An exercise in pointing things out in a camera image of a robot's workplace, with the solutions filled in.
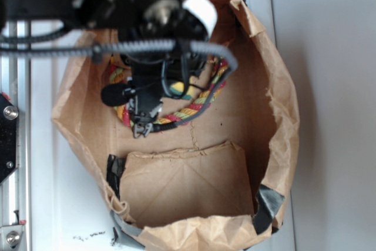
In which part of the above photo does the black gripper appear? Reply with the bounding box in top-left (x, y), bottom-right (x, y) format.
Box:
top-left (125, 55), bottom-right (204, 128)

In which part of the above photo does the yellow and green sponge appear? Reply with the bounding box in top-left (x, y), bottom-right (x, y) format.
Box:
top-left (169, 76), bottom-right (203, 100)

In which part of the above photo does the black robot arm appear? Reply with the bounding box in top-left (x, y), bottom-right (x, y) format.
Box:
top-left (1, 0), bottom-right (217, 133)

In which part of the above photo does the black foam microphone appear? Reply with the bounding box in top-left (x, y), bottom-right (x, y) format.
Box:
top-left (100, 83), bottom-right (129, 107)

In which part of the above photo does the brown paper bag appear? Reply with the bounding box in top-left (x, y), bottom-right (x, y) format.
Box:
top-left (52, 0), bottom-right (300, 250)

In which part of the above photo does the multicolour twisted rope toy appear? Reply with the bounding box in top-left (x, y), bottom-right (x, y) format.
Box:
top-left (108, 55), bottom-right (228, 127)

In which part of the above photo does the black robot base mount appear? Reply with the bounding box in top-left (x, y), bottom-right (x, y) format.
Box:
top-left (0, 92), bottom-right (19, 184)

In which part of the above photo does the aluminium frame rail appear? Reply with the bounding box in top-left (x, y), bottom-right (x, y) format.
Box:
top-left (0, 20), bottom-right (32, 251)

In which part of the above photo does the metal corner bracket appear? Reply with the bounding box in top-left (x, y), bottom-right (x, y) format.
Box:
top-left (1, 225), bottom-right (24, 251)

